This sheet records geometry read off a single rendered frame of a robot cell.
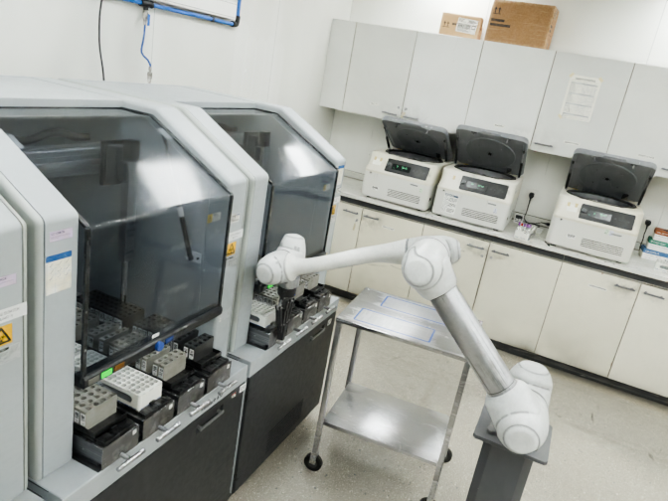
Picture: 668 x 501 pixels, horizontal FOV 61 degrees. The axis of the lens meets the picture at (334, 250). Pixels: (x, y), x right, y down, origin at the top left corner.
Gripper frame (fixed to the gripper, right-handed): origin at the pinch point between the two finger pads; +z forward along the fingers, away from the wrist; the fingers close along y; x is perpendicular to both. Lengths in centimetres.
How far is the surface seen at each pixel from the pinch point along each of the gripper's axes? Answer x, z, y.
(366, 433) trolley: 35, 52, -31
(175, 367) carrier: -9, -6, 55
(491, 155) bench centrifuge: 28, -58, -267
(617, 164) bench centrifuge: 115, -71, -250
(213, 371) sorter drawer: -2.0, -1.2, 43.7
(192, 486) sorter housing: -2, 43, 50
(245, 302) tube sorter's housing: -10.2, -14.3, 14.0
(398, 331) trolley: 40, -1, -32
